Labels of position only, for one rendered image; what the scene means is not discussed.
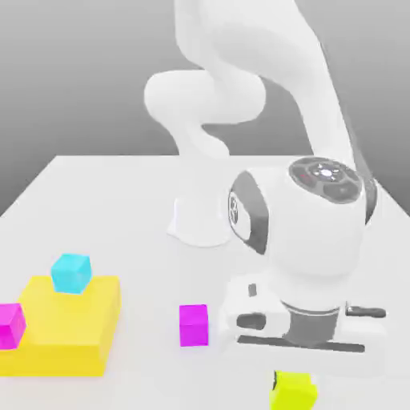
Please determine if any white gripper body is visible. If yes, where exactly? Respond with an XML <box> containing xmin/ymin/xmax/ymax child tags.
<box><xmin>218</xmin><ymin>320</ymin><xmax>388</xmax><ymax>378</ymax></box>

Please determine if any small lime cube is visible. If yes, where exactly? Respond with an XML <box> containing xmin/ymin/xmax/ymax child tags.
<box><xmin>268</xmin><ymin>370</ymin><xmax>319</xmax><ymax>410</ymax></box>

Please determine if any small magenta cube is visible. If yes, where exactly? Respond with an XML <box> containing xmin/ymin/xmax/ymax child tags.
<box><xmin>0</xmin><ymin>303</ymin><xmax>27</xmax><ymax>351</ymax></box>
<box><xmin>179</xmin><ymin>303</ymin><xmax>210</xmax><ymax>348</ymax></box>

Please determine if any small cyan cube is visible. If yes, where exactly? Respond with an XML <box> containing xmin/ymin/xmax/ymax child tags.
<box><xmin>50</xmin><ymin>253</ymin><xmax>93</xmax><ymax>295</ymax></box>

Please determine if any large yellow box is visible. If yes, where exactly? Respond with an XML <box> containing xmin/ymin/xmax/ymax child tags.
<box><xmin>0</xmin><ymin>275</ymin><xmax>123</xmax><ymax>378</ymax></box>

